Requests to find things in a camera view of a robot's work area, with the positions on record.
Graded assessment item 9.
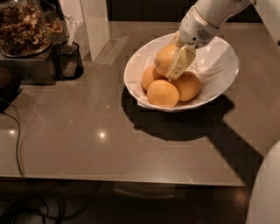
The black mesh cup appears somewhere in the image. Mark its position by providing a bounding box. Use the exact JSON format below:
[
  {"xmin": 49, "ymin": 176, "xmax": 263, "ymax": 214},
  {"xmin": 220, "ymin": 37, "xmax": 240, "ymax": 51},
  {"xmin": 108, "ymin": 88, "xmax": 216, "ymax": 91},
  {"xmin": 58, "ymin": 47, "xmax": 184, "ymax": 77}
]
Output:
[{"xmin": 52, "ymin": 42, "xmax": 84, "ymax": 81}]

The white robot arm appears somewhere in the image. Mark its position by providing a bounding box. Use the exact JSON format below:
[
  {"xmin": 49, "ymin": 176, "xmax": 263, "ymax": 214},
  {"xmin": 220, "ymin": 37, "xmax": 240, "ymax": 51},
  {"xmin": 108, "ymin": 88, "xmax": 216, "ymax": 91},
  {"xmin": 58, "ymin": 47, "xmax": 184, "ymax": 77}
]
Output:
[{"xmin": 166, "ymin": 0, "xmax": 280, "ymax": 224}]

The black cable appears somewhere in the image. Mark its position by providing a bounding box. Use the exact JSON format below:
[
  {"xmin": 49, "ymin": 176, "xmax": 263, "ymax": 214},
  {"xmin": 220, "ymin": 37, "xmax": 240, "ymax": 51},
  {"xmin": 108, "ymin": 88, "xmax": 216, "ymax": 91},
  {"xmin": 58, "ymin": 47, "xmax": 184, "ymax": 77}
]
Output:
[{"xmin": 0, "ymin": 97, "xmax": 102, "ymax": 224}]

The white bowl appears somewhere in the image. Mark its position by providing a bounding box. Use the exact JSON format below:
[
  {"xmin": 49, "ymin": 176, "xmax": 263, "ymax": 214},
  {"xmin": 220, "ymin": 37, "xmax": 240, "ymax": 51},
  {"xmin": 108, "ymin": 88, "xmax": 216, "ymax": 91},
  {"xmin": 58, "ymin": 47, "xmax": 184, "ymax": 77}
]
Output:
[{"xmin": 123, "ymin": 31, "xmax": 240, "ymax": 113}]

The orange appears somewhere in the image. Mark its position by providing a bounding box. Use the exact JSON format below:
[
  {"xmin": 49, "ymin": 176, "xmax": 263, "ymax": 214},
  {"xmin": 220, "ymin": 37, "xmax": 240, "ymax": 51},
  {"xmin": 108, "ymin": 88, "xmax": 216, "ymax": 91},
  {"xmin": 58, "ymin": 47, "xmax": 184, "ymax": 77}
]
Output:
[
  {"xmin": 147, "ymin": 80, "xmax": 179, "ymax": 108},
  {"xmin": 141, "ymin": 66, "xmax": 163, "ymax": 91},
  {"xmin": 154, "ymin": 45, "xmax": 176, "ymax": 76},
  {"xmin": 171, "ymin": 71, "xmax": 200, "ymax": 102}
]

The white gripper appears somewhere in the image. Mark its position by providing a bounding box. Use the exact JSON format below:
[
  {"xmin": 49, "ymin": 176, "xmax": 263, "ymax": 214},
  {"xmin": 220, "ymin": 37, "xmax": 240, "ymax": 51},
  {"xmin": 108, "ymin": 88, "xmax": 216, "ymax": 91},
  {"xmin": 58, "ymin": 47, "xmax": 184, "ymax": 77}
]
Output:
[{"xmin": 165, "ymin": 6, "xmax": 219, "ymax": 81}]

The white spoon in cup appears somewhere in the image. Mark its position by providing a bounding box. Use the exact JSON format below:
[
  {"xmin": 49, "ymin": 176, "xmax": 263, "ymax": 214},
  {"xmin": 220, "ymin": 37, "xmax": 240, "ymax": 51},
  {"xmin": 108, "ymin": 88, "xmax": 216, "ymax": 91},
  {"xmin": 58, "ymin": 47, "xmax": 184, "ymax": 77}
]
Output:
[{"xmin": 61, "ymin": 17, "xmax": 78, "ymax": 79}]

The white upright panel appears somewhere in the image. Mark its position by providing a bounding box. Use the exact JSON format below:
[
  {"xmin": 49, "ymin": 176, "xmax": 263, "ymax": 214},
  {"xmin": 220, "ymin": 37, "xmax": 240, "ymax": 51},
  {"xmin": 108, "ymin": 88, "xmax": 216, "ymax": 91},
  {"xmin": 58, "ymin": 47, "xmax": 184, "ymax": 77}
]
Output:
[{"xmin": 59, "ymin": 0, "xmax": 110, "ymax": 61}]

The dark object at left edge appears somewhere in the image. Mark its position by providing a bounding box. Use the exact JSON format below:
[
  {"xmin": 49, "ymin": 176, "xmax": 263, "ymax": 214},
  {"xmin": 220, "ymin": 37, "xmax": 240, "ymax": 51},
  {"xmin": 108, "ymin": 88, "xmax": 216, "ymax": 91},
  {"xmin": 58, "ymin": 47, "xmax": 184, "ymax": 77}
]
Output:
[{"xmin": 0, "ymin": 68, "xmax": 23, "ymax": 112}]

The glass jar of nuts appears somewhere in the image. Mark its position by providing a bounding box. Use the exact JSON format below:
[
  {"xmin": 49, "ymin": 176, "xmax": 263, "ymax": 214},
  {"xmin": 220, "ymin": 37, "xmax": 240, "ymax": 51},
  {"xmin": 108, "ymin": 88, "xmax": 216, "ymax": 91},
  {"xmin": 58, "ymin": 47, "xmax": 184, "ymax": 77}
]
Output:
[{"xmin": 0, "ymin": 0, "xmax": 51, "ymax": 58}]

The metal tray stand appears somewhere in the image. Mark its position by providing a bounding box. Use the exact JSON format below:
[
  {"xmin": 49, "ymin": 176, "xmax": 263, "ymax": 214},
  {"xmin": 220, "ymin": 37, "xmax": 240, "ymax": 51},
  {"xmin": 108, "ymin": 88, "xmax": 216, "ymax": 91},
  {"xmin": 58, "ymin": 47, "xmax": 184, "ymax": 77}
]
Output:
[{"xmin": 0, "ymin": 32, "xmax": 67, "ymax": 85}]

